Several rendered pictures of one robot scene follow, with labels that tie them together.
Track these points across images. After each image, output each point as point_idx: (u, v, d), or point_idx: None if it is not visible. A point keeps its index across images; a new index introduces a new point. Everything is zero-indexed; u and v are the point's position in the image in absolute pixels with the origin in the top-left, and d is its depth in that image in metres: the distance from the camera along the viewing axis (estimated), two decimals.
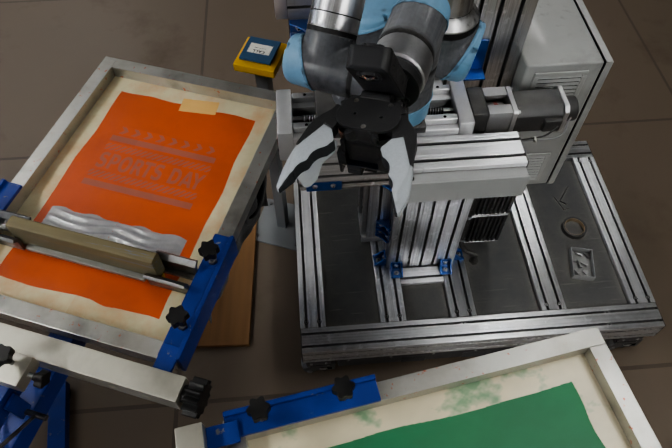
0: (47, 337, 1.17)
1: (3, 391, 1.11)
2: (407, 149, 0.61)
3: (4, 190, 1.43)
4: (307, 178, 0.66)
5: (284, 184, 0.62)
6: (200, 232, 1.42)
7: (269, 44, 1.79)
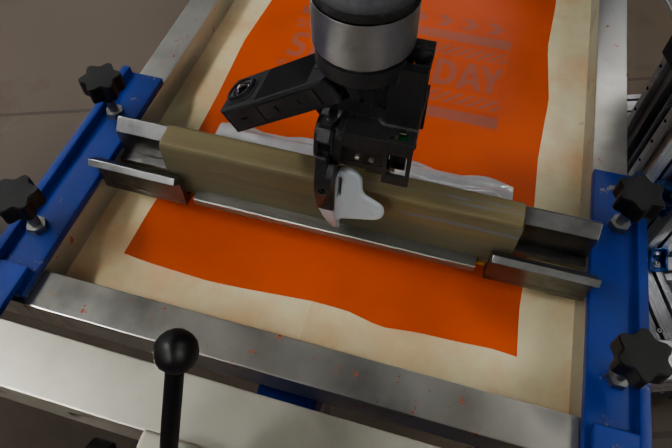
0: (315, 414, 0.45)
1: None
2: (317, 190, 0.52)
3: (131, 88, 0.71)
4: None
5: None
6: (534, 172, 0.69)
7: None
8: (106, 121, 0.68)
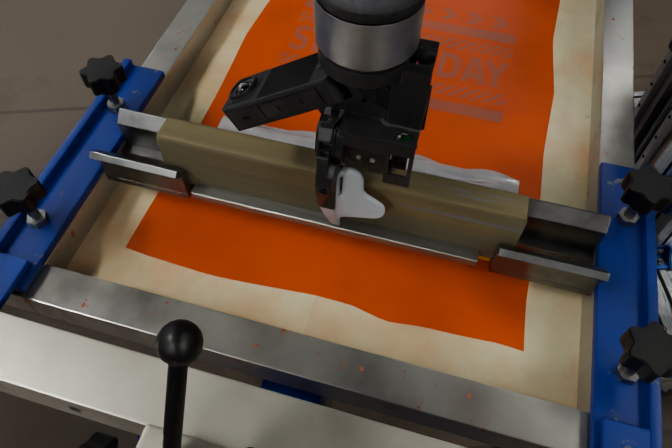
0: (320, 408, 0.44)
1: None
2: (319, 189, 0.52)
3: (132, 81, 0.70)
4: None
5: None
6: (540, 166, 0.68)
7: None
8: (107, 114, 0.67)
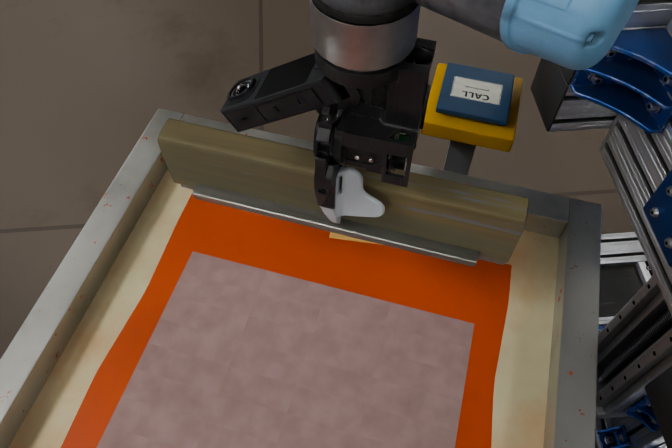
0: None
1: None
2: (318, 189, 0.52)
3: None
4: None
5: None
6: None
7: (493, 80, 0.86)
8: None
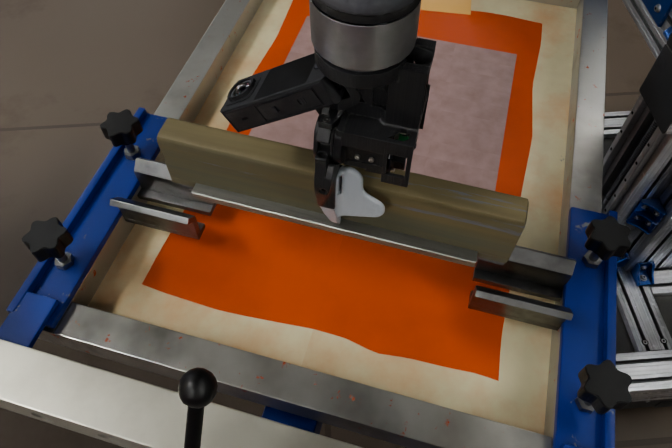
0: (316, 437, 0.51)
1: None
2: (318, 189, 0.52)
3: (146, 129, 0.77)
4: None
5: None
6: None
7: None
8: (124, 161, 0.74)
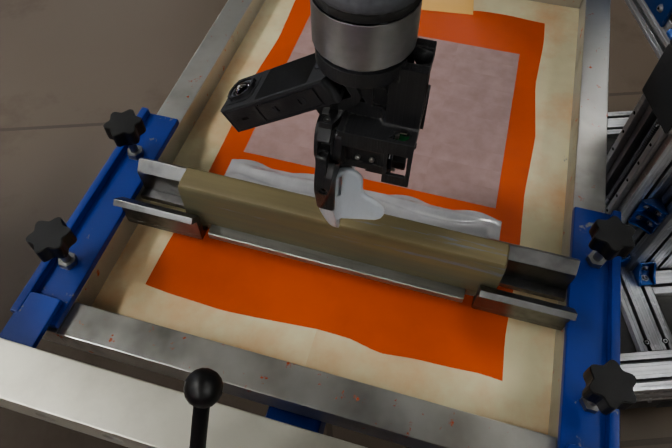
0: (321, 437, 0.51)
1: None
2: (318, 190, 0.52)
3: (149, 129, 0.77)
4: None
5: None
6: (521, 207, 0.75)
7: None
8: (127, 161, 0.74)
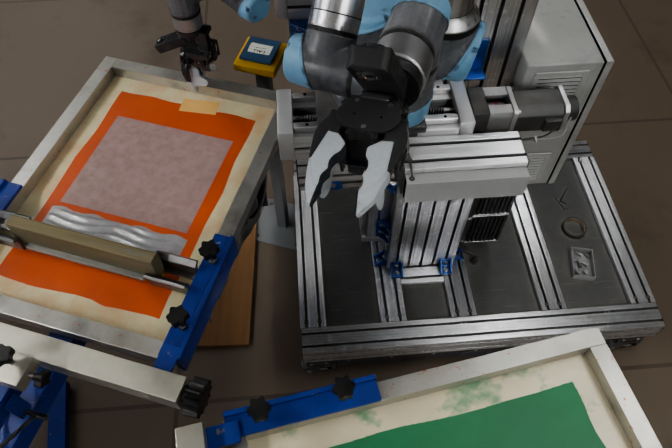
0: (47, 337, 1.17)
1: (3, 391, 1.11)
2: (391, 154, 0.61)
3: (5, 190, 1.43)
4: (324, 188, 0.65)
5: (314, 197, 0.60)
6: (200, 232, 1.42)
7: (269, 44, 1.79)
8: None
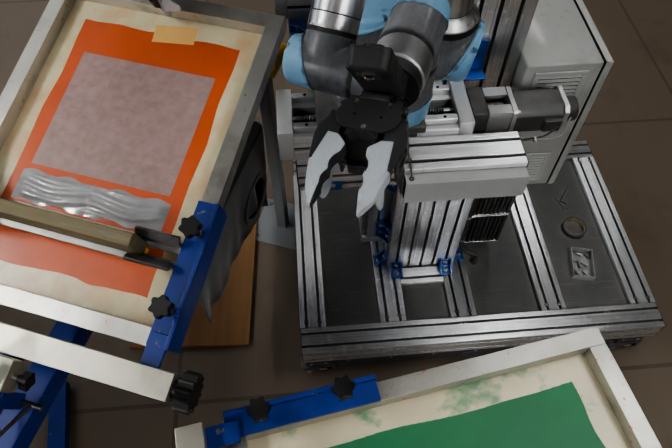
0: (28, 332, 1.11)
1: None
2: (391, 154, 0.61)
3: None
4: (324, 188, 0.65)
5: (314, 197, 0.60)
6: (184, 195, 1.28)
7: None
8: None
